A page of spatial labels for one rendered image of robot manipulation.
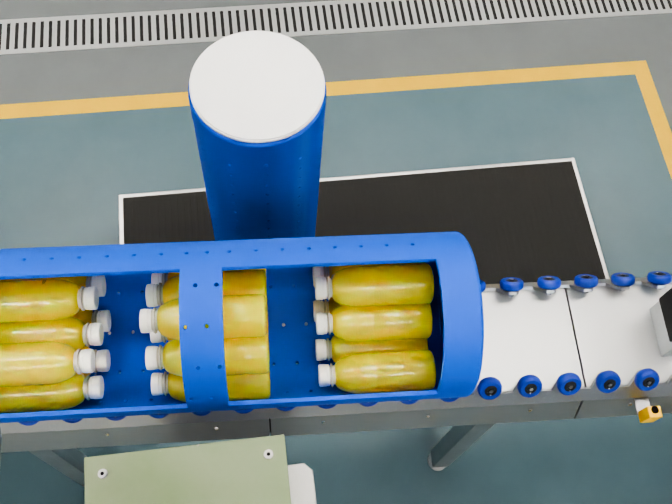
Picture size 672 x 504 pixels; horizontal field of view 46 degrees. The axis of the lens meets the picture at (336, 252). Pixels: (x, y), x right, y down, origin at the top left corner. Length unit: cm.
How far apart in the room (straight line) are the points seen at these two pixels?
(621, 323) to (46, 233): 183
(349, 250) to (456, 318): 20
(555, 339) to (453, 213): 103
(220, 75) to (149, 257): 53
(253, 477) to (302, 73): 88
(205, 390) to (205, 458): 17
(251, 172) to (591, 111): 171
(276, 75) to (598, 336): 83
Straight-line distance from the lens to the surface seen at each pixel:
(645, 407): 162
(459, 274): 126
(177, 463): 112
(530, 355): 158
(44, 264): 131
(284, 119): 161
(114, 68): 305
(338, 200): 253
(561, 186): 270
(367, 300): 134
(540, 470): 251
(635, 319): 168
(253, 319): 126
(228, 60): 170
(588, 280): 161
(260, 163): 165
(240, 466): 111
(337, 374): 136
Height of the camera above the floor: 237
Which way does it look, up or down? 65 degrees down
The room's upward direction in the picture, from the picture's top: 8 degrees clockwise
